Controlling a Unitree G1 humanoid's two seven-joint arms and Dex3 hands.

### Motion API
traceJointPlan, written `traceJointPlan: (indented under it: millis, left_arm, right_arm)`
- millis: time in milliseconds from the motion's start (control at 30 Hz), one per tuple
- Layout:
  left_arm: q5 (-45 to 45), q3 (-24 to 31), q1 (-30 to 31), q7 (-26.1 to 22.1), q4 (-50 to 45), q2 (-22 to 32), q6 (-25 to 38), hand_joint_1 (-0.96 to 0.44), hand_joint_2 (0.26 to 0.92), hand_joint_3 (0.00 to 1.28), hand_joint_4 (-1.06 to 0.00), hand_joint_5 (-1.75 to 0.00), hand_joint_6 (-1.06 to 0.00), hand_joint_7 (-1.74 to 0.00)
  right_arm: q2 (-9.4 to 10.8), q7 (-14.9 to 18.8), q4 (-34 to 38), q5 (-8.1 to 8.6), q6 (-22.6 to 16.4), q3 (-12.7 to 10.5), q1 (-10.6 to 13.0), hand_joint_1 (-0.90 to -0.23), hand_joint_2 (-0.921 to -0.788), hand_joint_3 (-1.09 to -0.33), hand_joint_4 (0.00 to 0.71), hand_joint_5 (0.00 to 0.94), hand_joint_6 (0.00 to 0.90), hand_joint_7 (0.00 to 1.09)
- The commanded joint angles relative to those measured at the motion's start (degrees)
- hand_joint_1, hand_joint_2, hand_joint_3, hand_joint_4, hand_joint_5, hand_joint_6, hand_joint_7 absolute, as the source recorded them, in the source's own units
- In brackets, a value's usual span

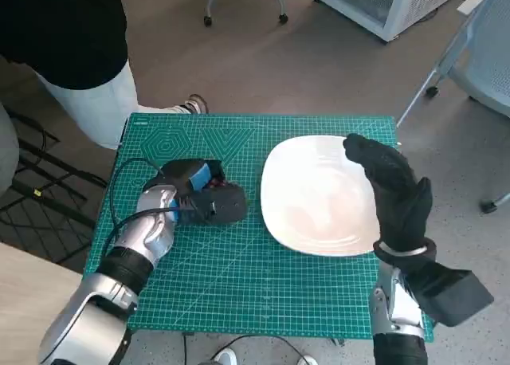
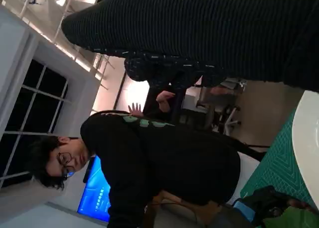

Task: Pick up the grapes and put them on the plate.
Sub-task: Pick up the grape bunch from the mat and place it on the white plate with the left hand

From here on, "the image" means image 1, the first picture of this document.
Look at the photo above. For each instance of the light blue mesh chair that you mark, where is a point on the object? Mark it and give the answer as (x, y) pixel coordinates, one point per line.
(490, 62)

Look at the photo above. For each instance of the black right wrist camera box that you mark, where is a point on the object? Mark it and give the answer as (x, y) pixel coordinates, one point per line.
(450, 297)

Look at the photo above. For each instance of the black left robot hand blue tape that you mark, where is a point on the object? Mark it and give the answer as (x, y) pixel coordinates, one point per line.
(179, 173)

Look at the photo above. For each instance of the white shoe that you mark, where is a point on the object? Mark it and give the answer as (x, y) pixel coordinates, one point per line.
(308, 360)
(226, 357)

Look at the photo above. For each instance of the red toy grapes green leaf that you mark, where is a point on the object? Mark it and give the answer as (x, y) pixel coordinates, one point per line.
(217, 181)

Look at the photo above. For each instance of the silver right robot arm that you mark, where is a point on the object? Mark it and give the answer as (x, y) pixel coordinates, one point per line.
(394, 313)

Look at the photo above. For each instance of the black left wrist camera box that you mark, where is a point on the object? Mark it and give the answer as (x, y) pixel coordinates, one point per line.
(223, 205)

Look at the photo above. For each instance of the rolling chair base with casters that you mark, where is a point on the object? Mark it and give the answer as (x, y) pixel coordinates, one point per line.
(207, 21)

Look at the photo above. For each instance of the green cutting mat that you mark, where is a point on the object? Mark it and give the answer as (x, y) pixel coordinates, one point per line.
(239, 277)

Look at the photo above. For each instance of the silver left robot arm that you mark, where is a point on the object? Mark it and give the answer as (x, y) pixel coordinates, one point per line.
(99, 313)

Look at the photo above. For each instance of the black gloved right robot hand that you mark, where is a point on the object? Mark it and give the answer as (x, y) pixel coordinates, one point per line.
(398, 193)

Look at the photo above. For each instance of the light wooden desk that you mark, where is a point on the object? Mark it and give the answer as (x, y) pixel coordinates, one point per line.
(32, 301)

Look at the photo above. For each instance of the white mesh cabinet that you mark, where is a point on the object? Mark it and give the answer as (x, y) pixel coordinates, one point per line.
(414, 2)

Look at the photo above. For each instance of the white square plate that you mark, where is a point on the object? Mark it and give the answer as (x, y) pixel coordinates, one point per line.
(315, 193)

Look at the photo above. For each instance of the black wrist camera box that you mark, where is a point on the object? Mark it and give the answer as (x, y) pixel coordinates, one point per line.
(223, 205)
(450, 297)

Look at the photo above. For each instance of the person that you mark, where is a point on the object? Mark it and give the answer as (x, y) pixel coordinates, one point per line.
(60, 30)

